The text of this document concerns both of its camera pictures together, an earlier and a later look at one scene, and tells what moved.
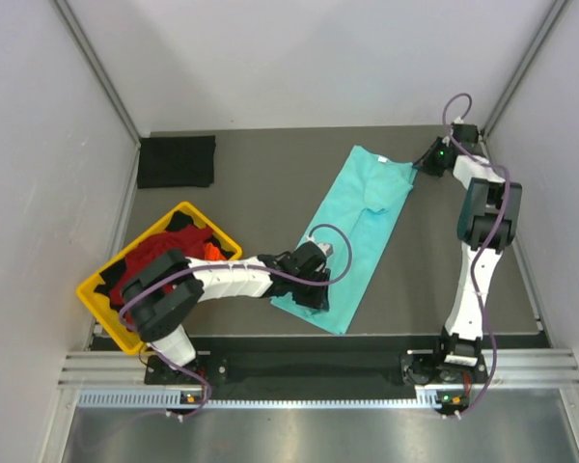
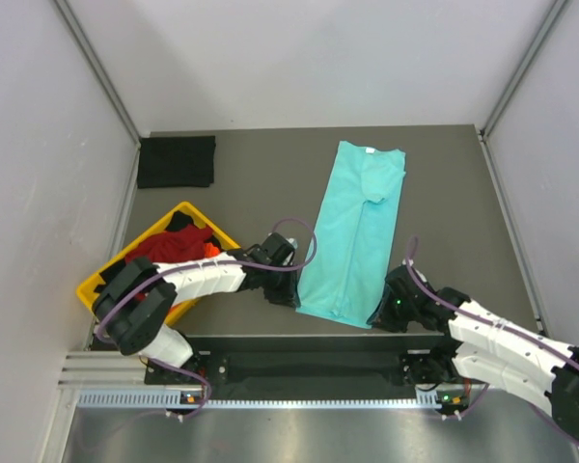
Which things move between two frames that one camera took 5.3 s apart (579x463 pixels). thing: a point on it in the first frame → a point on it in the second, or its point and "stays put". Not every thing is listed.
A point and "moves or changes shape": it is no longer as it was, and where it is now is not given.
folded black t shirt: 177,162 stays put
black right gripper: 424,163 → 382,317
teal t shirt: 357,222 moves or changes shape
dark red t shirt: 188,238 stays put
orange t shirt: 212,253 stays put
